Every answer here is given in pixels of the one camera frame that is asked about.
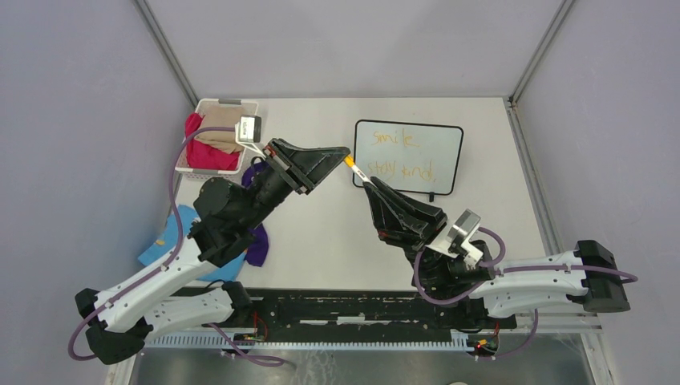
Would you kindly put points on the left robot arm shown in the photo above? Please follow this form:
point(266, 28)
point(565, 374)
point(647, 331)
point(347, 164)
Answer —
point(119, 321)

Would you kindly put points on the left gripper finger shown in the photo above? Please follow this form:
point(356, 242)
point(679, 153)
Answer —
point(316, 164)
point(280, 146)

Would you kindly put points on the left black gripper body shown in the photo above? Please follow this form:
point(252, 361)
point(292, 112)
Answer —
point(281, 164)

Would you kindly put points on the white cable duct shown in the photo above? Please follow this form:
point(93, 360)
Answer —
point(214, 340)

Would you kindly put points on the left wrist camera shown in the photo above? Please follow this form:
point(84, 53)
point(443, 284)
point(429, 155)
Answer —
point(248, 129)

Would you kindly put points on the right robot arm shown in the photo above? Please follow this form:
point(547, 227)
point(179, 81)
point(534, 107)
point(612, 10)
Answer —
point(461, 262)

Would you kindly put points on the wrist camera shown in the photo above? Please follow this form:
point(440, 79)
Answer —
point(248, 129)
point(455, 240)

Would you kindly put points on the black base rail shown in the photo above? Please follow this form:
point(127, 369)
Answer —
point(351, 316)

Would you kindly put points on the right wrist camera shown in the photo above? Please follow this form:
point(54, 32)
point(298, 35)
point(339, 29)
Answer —
point(455, 240)

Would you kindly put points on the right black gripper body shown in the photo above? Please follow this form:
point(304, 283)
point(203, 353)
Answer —
point(410, 241)

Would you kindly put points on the white marker pen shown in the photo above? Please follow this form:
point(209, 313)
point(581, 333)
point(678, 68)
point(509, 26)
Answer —
point(360, 174)

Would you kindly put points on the red cloth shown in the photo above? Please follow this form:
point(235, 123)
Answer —
point(204, 156)

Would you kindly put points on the black framed whiteboard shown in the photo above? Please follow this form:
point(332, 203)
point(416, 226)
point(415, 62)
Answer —
point(410, 157)

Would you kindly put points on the blue patterned cloth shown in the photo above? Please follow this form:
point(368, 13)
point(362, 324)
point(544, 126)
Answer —
point(166, 242)

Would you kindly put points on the purple cloth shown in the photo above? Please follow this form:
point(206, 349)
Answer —
point(257, 252)

